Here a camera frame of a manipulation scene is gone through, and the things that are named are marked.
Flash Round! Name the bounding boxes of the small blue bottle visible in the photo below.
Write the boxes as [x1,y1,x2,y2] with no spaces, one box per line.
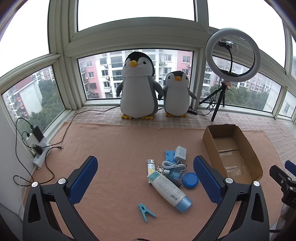
[164,170,183,179]

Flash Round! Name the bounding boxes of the white and blue lotion tube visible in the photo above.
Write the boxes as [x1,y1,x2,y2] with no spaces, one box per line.
[147,172,193,213]

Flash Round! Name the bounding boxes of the black power adapter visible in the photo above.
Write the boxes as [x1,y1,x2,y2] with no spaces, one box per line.
[31,126,44,141]

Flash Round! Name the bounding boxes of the blue round tape measure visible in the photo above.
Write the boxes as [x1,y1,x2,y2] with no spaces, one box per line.
[182,172,199,189]

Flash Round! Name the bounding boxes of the looped black charging cable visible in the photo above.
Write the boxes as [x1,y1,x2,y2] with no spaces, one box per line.
[13,118,56,187]

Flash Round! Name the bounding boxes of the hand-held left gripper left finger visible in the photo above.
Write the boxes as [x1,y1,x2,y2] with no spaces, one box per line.
[22,156,98,241]

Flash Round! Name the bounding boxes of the white wall charger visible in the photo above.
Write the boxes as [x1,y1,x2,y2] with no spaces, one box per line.
[173,146,187,165]

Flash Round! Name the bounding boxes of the blue clothespin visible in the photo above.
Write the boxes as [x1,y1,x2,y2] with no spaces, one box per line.
[138,203,157,223]

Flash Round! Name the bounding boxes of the checkered mat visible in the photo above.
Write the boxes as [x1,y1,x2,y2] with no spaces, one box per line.
[69,107,296,173]

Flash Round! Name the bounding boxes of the blue phone stand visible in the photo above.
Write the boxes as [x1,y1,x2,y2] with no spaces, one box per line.
[165,150,180,166]

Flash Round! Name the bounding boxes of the white power adapter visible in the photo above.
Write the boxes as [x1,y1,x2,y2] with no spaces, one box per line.
[25,136,38,149]

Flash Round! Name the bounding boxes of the cardboard box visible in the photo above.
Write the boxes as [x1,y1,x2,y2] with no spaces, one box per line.
[203,124,263,185]

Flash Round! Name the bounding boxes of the white ring light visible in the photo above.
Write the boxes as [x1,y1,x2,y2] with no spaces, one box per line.
[205,28,261,82]

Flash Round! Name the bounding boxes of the black lipstick tube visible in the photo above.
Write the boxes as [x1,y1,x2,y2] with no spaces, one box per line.
[165,175,183,188]

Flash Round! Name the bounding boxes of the small penguin plush toy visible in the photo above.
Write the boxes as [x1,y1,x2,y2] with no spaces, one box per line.
[158,71,197,118]

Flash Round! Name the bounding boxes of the white power strip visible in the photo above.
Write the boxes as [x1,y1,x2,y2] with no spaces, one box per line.
[32,137,50,169]

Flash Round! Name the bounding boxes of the large penguin plush toy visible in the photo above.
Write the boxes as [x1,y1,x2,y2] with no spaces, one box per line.
[116,51,164,120]

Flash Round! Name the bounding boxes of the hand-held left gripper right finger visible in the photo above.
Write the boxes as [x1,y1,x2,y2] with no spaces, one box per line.
[193,156,270,241]

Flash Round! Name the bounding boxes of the black gooseneck phone holder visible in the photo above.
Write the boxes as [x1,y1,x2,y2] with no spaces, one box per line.
[218,40,241,76]

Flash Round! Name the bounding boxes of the patterned lighter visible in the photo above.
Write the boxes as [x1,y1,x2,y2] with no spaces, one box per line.
[147,159,155,178]

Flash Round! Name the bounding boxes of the white usb cable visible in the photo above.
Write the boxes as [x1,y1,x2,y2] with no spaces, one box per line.
[161,160,188,172]

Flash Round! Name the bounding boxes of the black ring light cable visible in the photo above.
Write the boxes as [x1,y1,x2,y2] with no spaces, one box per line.
[198,96,218,116]

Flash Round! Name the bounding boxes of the long black cable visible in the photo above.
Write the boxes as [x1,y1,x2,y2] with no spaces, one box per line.
[30,105,122,151]

